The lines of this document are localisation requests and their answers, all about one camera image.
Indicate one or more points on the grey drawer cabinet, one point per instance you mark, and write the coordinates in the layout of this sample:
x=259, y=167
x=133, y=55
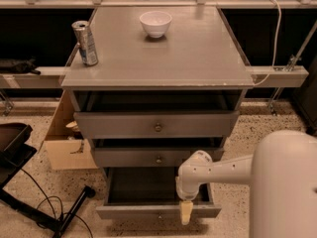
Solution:
x=150, y=103

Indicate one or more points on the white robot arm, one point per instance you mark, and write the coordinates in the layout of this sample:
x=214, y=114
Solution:
x=281, y=174

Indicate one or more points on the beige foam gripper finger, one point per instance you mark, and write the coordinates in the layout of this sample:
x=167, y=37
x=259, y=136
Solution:
x=185, y=211

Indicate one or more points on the black object on rail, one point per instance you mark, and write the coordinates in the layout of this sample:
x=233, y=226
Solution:
x=19, y=66

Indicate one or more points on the silver drink can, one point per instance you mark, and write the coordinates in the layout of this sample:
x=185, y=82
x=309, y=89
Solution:
x=86, y=42

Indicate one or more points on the metal diagonal strut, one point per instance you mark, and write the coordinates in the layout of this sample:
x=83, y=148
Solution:
x=289, y=67

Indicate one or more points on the grey drawer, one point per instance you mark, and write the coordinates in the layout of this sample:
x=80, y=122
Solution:
x=140, y=157
x=138, y=125
x=147, y=193

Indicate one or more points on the grey bottom drawer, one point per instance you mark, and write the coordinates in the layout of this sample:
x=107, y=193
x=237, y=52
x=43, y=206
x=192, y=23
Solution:
x=147, y=193

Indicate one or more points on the cardboard box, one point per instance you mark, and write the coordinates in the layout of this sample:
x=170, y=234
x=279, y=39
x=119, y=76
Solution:
x=66, y=150

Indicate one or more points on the white bowl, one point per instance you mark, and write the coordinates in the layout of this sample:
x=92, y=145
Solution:
x=155, y=23

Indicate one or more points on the black stand with tray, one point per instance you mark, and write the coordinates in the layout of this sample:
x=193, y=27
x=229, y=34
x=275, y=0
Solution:
x=14, y=154

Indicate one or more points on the metal railing frame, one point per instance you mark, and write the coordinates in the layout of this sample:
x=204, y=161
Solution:
x=33, y=76

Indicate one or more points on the grey middle drawer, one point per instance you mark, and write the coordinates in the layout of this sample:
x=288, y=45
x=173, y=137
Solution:
x=140, y=157

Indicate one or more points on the grey top drawer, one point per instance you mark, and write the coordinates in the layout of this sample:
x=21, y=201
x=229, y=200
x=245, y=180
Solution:
x=138, y=125

